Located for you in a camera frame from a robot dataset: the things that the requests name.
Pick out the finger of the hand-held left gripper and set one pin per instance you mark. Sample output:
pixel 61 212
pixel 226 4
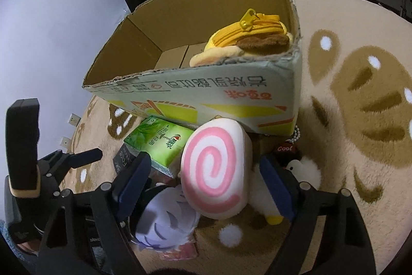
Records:
pixel 84 156

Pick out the white plush bird toy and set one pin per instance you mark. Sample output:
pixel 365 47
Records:
pixel 305 175

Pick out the green tissue pack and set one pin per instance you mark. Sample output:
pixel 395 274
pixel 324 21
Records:
pixel 157 141

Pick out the yellow burger plush pouch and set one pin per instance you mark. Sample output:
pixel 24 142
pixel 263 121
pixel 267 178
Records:
pixel 247 33

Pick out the printed cardboard box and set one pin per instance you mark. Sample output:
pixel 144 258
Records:
pixel 206 4

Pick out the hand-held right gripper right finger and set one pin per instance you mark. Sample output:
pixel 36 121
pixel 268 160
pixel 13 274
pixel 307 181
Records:
pixel 277 189

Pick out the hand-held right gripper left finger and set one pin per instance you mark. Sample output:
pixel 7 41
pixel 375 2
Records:
pixel 128 188

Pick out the pink swirl roll plush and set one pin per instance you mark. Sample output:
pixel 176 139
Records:
pixel 214 165

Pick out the pink flat packet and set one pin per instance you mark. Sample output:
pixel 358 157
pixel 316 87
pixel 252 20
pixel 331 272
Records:
pixel 182 251

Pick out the white wall socket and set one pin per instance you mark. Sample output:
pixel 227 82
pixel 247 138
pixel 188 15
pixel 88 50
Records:
pixel 66 142
pixel 74 120

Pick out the purple and white plush toy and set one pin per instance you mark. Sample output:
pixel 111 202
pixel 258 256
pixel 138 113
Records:
pixel 167 217

